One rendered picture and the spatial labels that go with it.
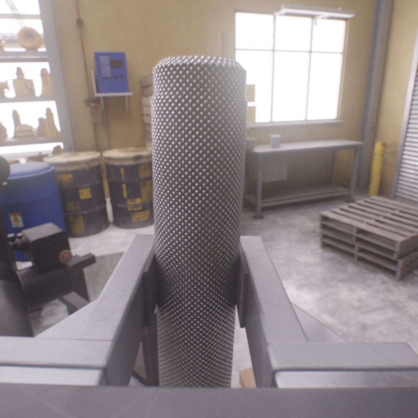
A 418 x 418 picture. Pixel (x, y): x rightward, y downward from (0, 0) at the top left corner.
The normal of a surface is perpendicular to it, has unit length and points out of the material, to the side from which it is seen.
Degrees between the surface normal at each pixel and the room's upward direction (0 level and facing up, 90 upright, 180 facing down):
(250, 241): 5
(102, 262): 90
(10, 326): 29
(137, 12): 90
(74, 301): 0
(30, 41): 90
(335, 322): 0
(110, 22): 90
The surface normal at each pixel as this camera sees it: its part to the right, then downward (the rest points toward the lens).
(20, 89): 0.00, 0.34
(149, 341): 0.78, 0.19
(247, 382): -0.03, -0.94
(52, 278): 0.59, -0.30
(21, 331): 0.70, -0.69
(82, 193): 0.55, 0.27
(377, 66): 0.33, 0.31
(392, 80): -0.94, 0.14
